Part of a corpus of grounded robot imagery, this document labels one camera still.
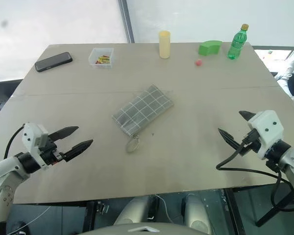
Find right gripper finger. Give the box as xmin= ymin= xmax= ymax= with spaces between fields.
xmin=239 ymin=110 xmax=257 ymax=122
xmin=218 ymin=127 xmax=243 ymax=150

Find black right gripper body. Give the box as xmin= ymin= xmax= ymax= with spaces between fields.
xmin=240 ymin=128 xmax=263 ymax=156

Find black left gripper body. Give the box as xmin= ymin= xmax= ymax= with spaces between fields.
xmin=38 ymin=136 xmax=66 ymax=169

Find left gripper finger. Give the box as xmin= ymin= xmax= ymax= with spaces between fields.
xmin=63 ymin=139 xmax=94 ymax=163
xmin=49 ymin=126 xmax=79 ymax=142

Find grey checked pouch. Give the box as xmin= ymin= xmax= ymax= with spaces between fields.
xmin=112 ymin=84 xmax=174 ymax=138

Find person's leg with white shoe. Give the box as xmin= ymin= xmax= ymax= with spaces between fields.
xmin=274 ymin=57 xmax=294 ymax=97

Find black smartphone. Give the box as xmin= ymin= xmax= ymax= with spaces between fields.
xmin=34 ymin=51 xmax=73 ymax=73

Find green plastic bottle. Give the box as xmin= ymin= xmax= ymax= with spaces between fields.
xmin=226 ymin=23 xmax=250 ymax=60

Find clear plastic box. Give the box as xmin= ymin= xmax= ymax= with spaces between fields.
xmin=89 ymin=47 xmax=114 ymax=69

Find green curved block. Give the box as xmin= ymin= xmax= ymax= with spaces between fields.
xmin=198 ymin=40 xmax=223 ymax=58

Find grey rounded robot thigh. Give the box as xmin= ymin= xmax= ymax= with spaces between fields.
xmin=113 ymin=195 xmax=153 ymax=226
xmin=183 ymin=194 xmax=214 ymax=234

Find small coloured pieces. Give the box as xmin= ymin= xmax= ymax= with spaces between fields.
xmin=94 ymin=55 xmax=112 ymax=65

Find grey robot torso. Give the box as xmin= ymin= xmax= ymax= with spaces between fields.
xmin=77 ymin=221 xmax=212 ymax=235

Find pale yellow cylinder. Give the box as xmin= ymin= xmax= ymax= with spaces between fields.
xmin=158 ymin=30 xmax=172 ymax=59

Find grey metal pole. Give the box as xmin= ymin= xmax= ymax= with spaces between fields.
xmin=119 ymin=0 xmax=135 ymax=44

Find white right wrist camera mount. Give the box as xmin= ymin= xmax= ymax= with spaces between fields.
xmin=247 ymin=110 xmax=285 ymax=160

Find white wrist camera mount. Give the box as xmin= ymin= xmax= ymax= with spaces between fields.
xmin=22 ymin=123 xmax=49 ymax=167
xmin=247 ymin=110 xmax=285 ymax=160

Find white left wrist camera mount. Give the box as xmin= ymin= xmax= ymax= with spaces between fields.
xmin=22 ymin=123 xmax=49 ymax=167

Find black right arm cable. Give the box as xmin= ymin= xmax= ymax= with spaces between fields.
xmin=215 ymin=141 xmax=294 ymax=212

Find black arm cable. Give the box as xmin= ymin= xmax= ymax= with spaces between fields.
xmin=3 ymin=124 xmax=25 ymax=160
xmin=215 ymin=141 xmax=294 ymax=212

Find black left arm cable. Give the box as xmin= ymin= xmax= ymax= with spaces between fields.
xmin=3 ymin=124 xmax=25 ymax=160

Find oval metal zipper ring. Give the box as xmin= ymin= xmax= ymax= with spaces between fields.
xmin=126 ymin=133 xmax=141 ymax=154

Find thin white wire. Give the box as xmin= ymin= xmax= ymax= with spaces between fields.
xmin=153 ymin=194 xmax=175 ymax=224

